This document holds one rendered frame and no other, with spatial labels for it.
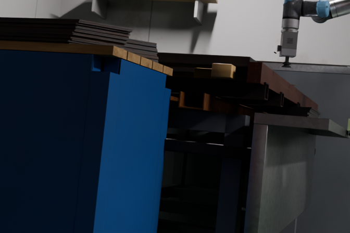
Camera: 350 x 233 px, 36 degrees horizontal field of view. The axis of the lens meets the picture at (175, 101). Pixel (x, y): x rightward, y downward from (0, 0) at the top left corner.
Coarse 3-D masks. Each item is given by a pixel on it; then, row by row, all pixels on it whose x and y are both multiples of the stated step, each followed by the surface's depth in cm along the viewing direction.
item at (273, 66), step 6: (270, 66) 317; (276, 66) 316; (294, 66) 313; (300, 66) 311; (306, 66) 310; (312, 66) 309; (318, 66) 308; (324, 66) 307; (330, 66) 306; (336, 66) 304; (324, 72) 306; (330, 72) 305; (336, 72) 304; (342, 72) 303; (348, 72) 302
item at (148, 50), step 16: (0, 32) 137; (16, 32) 135; (32, 32) 133; (48, 32) 132; (64, 32) 130; (80, 32) 130; (96, 32) 132; (112, 32) 133; (128, 32) 135; (128, 48) 151; (144, 48) 152
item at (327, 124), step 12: (264, 120) 149; (276, 120) 148; (288, 120) 147; (300, 120) 146; (312, 120) 145; (324, 120) 144; (312, 132) 271; (324, 132) 269; (336, 132) 174; (348, 132) 249
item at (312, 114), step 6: (282, 108) 177; (288, 108) 174; (294, 108) 171; (300, 108) 168; (306, 108) 166; (312, 108) 168; (282, 114) 169; (288, 114) 167; (294, 114) 164; (300, 114) 162; (306, 114) 159; (312, 114) 172; (318, 114) 188
